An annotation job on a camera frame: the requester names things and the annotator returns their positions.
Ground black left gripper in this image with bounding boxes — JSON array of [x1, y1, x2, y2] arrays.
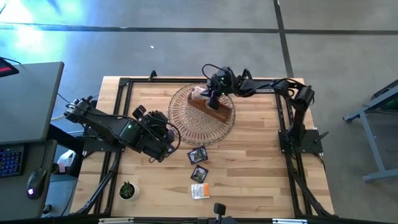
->
[[132, 105, 176, 163]]

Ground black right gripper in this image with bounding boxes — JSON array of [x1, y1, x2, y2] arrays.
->
[[201, 67, 237, 110]]

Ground white orange Tazo tea packet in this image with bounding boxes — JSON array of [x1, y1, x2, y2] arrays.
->
[[192, 86, 214, 101], [190, 182, 211, 200]]

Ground wooden three-compartment tray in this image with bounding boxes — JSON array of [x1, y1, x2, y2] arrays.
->
[[187, 89, 233, 123]]

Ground Ahmad blackcurrant burst tea packet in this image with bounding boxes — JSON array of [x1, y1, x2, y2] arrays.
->
[[187, 149, 203, 166], [195, 146, 209, 162], [190, 164, 209, 184]]

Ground round woven straw placemat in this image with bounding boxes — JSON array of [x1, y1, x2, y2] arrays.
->
[[167, 83, 236, 146]]

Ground succulent in white pot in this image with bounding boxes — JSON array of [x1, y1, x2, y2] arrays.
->
[[118, 180, 140, 201]]

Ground black computer mouse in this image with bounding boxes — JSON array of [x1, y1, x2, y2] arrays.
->
[[26, 167, 48, 200]]

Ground grey desk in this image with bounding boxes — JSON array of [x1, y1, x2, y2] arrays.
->
[[0, 61, 65, 146]]

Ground backlit computer keyboard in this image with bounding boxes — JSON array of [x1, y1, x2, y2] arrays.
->
[[0, 145, 25, 179]]

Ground dark keyboard desk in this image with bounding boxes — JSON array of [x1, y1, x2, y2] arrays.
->
[[0, 139, 58, 218]]

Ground black screen corner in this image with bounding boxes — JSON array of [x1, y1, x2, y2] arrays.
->
[[0, 57, 20, 78]]

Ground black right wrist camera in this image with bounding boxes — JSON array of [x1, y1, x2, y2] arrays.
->
[[213, 68, 233, 84]]

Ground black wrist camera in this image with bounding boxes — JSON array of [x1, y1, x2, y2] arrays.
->
[[146, 110, 171, 133], [213, 68, 233, 84]]

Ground black right camera cable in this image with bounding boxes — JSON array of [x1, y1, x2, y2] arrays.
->
[[201, 63, 229, 82]]

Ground black camera cable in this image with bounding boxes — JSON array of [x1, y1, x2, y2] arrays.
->
[[201, 63, 229, 82], [148, 119, 182, 164]]

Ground black left camera cable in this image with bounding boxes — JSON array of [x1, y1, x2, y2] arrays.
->
[[148, 119, 182, 164]]

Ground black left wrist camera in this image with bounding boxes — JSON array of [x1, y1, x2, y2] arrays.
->
[[146, 110, 171, 133]]

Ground black aluminium table frame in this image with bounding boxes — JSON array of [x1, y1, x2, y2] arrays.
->
[[74, 77, 335, 218]]

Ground silver metal bracket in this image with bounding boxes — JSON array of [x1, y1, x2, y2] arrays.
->
[[272, 218, 308, 224], [98, 217, 134, 224]]

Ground black knobbed handle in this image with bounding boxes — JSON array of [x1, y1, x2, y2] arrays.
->
[[213, 202, 240, 224]]

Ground thin black cable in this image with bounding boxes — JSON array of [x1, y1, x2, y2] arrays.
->
[[57, 92, 72, 104]]

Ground grey metal table frame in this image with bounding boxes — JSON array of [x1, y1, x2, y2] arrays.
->
[[343, 79, 398, 183]]

